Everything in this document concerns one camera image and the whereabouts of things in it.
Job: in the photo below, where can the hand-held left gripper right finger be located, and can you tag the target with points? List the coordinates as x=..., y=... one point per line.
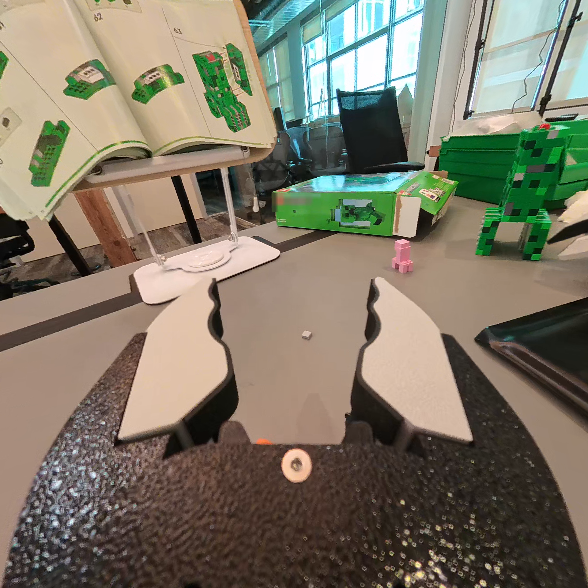
x=409, y=358

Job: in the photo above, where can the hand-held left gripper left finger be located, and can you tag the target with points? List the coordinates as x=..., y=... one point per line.
x=179, y=358

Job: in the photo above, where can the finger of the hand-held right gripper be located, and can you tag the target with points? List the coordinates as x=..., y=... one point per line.
x=578, y=206
x=576, y=250

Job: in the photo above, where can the pink lego pig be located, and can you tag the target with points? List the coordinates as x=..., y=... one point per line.
x=402, y=252

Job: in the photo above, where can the green lego creeper figure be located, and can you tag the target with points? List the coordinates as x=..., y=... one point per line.
x=533, y=170

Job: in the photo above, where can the green lego set box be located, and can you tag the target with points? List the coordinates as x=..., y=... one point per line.
x=321, y=202

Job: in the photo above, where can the open lego instruction booklet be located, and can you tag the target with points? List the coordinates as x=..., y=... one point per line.
x=138, y=46

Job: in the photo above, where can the black tray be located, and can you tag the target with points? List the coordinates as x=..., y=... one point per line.
x=551, y=340

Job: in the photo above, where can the stack of green bins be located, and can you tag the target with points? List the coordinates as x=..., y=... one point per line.
x=473, y=160

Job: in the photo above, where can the black light stand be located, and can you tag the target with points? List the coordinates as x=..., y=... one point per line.
x=553, y=69
x=475, y=69

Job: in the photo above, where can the black metal desk leg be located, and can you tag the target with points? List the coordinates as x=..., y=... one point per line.
x=186, y=211
x=69, y=248

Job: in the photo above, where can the black high-back office chair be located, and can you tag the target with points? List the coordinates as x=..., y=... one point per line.
x=367, y=124

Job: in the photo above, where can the grey mesh office chair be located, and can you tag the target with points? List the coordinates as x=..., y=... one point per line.
x=328, y=144
x=294, y=151

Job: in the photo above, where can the brown wooden post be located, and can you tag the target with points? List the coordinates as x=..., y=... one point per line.
x=105, y=225

